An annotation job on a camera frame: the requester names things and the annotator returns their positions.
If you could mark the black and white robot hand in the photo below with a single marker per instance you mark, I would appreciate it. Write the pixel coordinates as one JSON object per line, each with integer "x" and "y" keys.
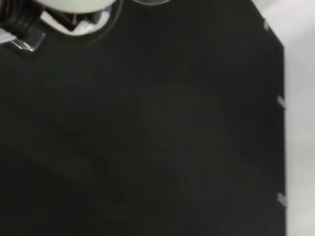
{"x": 73, "y": 6}

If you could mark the clear funnel stand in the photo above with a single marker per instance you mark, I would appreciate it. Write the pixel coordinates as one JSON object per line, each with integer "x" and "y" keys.
{"x": 30, "y": 44}

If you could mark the pale round-edged lab item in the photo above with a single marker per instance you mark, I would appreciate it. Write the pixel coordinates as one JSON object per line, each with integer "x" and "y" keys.
{"x": 5, "y": 37}

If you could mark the clear round rim piece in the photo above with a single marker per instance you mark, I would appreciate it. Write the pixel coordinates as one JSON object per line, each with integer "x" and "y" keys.
{"x": 151, "y": 2}

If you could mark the black bench cloth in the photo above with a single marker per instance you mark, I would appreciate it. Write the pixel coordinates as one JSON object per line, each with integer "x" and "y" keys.
{"x": 152, "y": 132}

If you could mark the grey tape strip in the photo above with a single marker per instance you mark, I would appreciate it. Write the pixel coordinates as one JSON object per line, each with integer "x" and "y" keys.
{"x": 282, "y": 199}
{"x": 265, "y": 24}
{"x": 282, "y": 102}

